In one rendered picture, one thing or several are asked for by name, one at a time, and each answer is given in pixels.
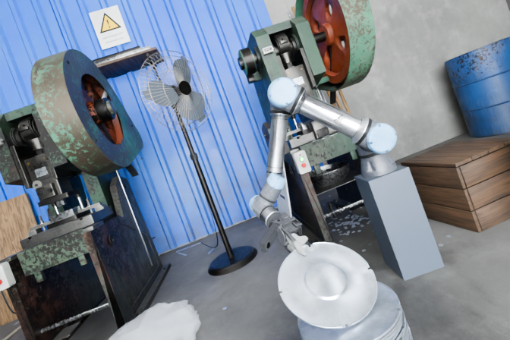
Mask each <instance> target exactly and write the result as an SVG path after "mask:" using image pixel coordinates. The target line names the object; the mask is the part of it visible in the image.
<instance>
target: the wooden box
mask: <svg viewBox="0 0 510 340"><path fill-rule="evenodd" d="M401 165H403V166H407V167H409V169H410V171H411V175H412V178H413V179H414V183H415V186H416V188H417V192H418V194H419V197H420V200H421V203H422V205H423V208H424V211H425V213H426V216H427V218H428V219H432V220H435V221H438V222H443V223H445V224H449V225H454V226H456V227H459V228H464V229H467V230H470V231H475V232H478V233H480V232H482V231H485V230H487V229H488V228H491V227H493V226H495V225H498V224H499V223H501V222H504V221H505V220H508V219H510V137H504V138H493V139H482V140H462V141H452V142H450V143H447V144H445V145H442V146H439V147H437V148H435V149H433V150H430V151H428V152H425V153H423V154H420V155H419V156H415V157H413V158H411V159H408V160H406V161H403V162H401Z"/></svg>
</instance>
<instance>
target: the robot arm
mask: <svg viewBox="0 0 510 340"><path fill-rule="evenodd" d="M267 96H268V99H269V103H270V113H269V114H270V115H271V116H272V120H271V128H270V136H269V152H268V160H267V169H266V182H265V184H264V186H263V189H262V190H261V192H260V194H259V195H255V196H253V198H251V199H250V202H249V207H250V209H251V210H252V211H253V213H254V214H255V215H256V216H257V217H258V218H259V219H260V220H261V221H262V222H263V223H264V224H265V225H266V226H267V227H268V228H269V230H268V231H267V232H266V233H265V234H264V236H263V237H262V239H261V240H260V242H259V244H260V250H261V252H264V253H266V252H267V251H268V250H269V248H270V247H271V246H272V244H273V242H274V241H275V239H276V238H277V237H278V239H279V241H280V243H281V244H282V245H283V246H284V247H285V248H286V250H287V251H288V252H289V253H292V252H293V251H294V250H296V251H297V252H298V253H299V254H301V255H304V256H306V253H305V252H304V249H303V248H302V246H304V245H306V246H307V244H305V243H306V242H307V240H308V237H307V236H302V227H301V225H302V224H301V223H300V222H299V221H298V220H297V219H296V218H295V217H290V216H289V215H288V214H287V213H286V212H284V213H282V214H281V213H280V212H279V211H278V210H277V209H276V208H274V207H273V205H274V204H275V202H276V200H277V198H278V197H279V194H280V193H281V191H282V189H283V188H284V186H285V182H286V180H285V179H284V178H283V177H282V171H283V164H284V156H285V142H286V134H287V126H288V118H289V117H290V116H291V114H296V113H299V114H302V115H304V116H306V117H308V118H310V119H312V120H314V121H317V122H319V123H320V124H323V125H325V126H327V127H329V128H331V129H333V130H335V131H338V132H339V133H341V134H344V135H346V136H348V137H350V138H351V139H352V141H353V143H354V144H355V146H356V148H357V151H358V154H359V157H360V160H361V174H362V176H363V178H374V177H378V176H381V175H385V174H388V173H390V172H393V171H394V170H396V169H397V165H396V163H395V161H394V160H393V159H392V157H391V156H390V155H389V154H388V152H389V151H390V150H392V149H393V148H394V146H395V145H396V142H397V134H396V132H395V129H394V128H393V127H392V126H390V125H388V124H384V123H379V122H377V121H374V120H372V119H370V118H363V119H361V118H359V117H357V116H354V115H352V114H350V113H348V112H346V111H344V110H341V109H339V108H337V107H335V106H333V105H330V104H328V103H327V102H324V101H322V100H321V99H317V98H316V97H314V96H311V95H310V94H308V93H307V91H306V89H305V88H303V87H301V86H299V85H297V84H296V83H295V82H294V81H293V80H291V79H289V78H287V77H280V78H277V79H275V80H274V81H273V82H272V83H271V84H270V85H269V88H268V92H267ZM295 220H296V221H297V222H299V223H297V222H296V221H295Z"/></svg>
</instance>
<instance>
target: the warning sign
mask: <svg viewBox="0 0 510 340"><path fill-rule="evenodd" d="M89 16H90V19H91V21H92V23H93V27H94V29H95V31H96V35H97V37H98V40H99V43H100V45H101V47H102V50H103V49H108V48H111V47H113V46H117V45H120V44H123V43H127V42H130V41H131V40H130V37H129V35H128V32H127V30H126V27H125V25H124V21H123V19H122V17H121V13H120V11H119V9H118V6H117V5H115V6H111V7H109V8H104V9H102V10H98V11H94V12H91V13H89Z"/></svg>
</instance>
